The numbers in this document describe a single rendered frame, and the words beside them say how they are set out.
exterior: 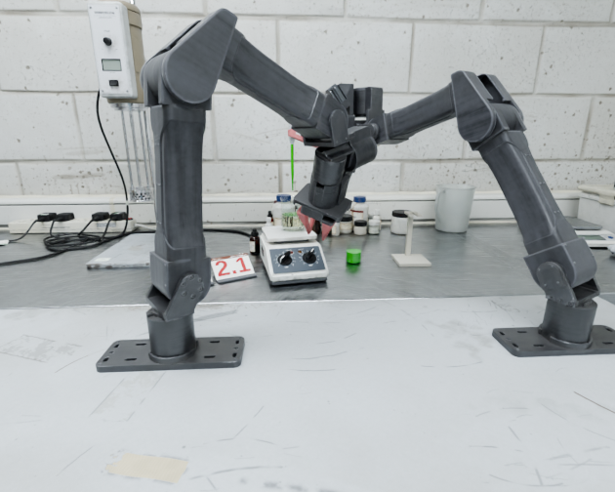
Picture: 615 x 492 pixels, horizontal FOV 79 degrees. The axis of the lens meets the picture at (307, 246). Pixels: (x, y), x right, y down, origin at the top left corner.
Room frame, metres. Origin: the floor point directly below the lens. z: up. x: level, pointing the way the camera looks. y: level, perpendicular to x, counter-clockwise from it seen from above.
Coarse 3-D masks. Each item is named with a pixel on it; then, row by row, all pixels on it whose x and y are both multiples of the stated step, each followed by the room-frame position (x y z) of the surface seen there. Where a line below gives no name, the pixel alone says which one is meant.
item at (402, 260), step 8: (408, 216) 0.94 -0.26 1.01; (408, 224) 0.93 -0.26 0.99; (408, 232) 0.93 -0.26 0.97; (408, 240) 0.93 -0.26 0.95; (408, 248) 0.93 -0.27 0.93; (392, 256) 0.93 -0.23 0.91; (400, 256) 0.93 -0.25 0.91; (408, 256) 0.93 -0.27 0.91; (416, 256) 0.93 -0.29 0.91; (400, 264) 0.87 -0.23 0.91; (408, 264) 0.87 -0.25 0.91; (416, 264) 0.87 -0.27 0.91; (424, 264) 0.87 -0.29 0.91
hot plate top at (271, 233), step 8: (264, 232) 0.88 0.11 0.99; (272, 232) 0.87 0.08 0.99; (280, 232) 0.87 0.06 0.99; (288, 232) 0.87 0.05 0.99; (296, 232) 0.87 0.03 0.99; (304, 232) 0.87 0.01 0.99; (312, 232) 0.87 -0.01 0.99; (272, 240) 0.82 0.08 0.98; (280, 240) 0.82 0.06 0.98; (288, 240) 0.83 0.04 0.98
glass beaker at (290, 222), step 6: (282, 198) 0.91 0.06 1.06; (288, 198) 0.92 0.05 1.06; (282, 204) 0.88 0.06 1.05; (288, 204) 0.87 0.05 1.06; (282, 210) 0.88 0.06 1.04; (288, 210) 0.87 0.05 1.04; (294, 210) 0.87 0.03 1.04; (282, 216) 0.88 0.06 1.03; (288, 216) 0.87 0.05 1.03; (294, 216) 0.87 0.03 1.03; (282, 222) 0.88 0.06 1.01; (288, 222) 0.87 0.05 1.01; (294, 222) 0.87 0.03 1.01; (300, 222) 0.87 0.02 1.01; (282, 228) 0.88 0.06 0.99; (288, 228) 0.87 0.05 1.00; (294, 228) 0.87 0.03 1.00; (300, 228) 0.87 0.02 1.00
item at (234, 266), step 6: (234, 258) 0.83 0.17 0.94; (240, 258) 0.84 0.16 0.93; (246, 258) 0.84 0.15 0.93; (216, 264) 0.80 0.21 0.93; (222, 264) 0.81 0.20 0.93; (228, 264) 0.81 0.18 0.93; (234, 264) 0.82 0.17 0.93; (240, 264) 0.82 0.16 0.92; (246, 264) 0.83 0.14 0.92; (216, 270) 0.79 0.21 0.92; (222, 270) 0.79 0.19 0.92; (228, 270) 0.80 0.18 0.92; (234, 270) 0.80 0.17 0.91; (240, 270) 0.81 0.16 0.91; (246, 270) 0.81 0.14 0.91; (252, 270) 0.82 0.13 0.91; (222, 276) 0.78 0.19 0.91
